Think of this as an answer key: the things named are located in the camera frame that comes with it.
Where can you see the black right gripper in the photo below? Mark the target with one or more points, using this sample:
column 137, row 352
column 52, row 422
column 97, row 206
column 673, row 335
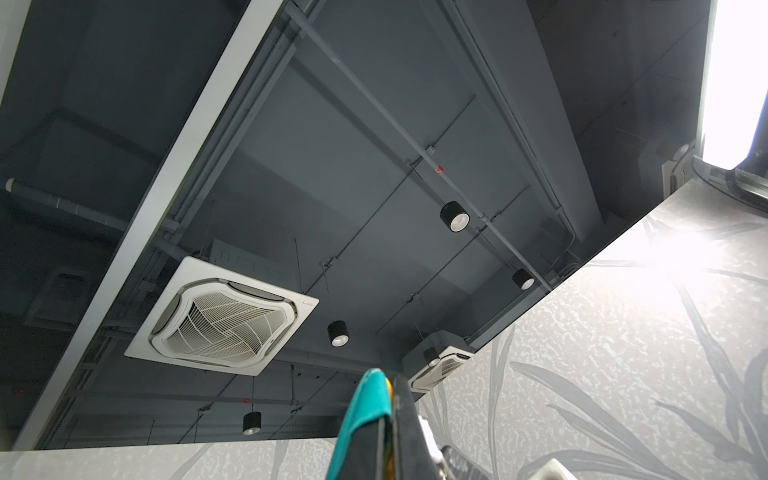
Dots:
column 460, row 467

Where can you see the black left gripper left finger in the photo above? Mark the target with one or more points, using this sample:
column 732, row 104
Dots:
column 366, row 454

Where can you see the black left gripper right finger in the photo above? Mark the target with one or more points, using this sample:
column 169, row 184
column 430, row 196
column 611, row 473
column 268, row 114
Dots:
column 411, row 457

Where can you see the red white rainbow kids jacket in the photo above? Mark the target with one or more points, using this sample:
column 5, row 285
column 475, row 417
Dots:
column 372, row 400

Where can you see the black ceiling spotlight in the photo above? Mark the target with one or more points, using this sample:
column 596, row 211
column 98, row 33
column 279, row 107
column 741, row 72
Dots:
column 431, row 357
column 523, row 279
column 251, row 423
column 338, row 333
column 454, row 216

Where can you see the white ceiling air conditioner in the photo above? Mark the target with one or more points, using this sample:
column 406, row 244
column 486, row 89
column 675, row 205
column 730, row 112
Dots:
column 214, row 319

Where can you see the bright led light panel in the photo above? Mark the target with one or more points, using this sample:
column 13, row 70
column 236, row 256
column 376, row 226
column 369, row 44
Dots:
column 731, row 143

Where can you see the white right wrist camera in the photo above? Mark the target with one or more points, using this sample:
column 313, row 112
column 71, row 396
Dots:
column 553, row 470

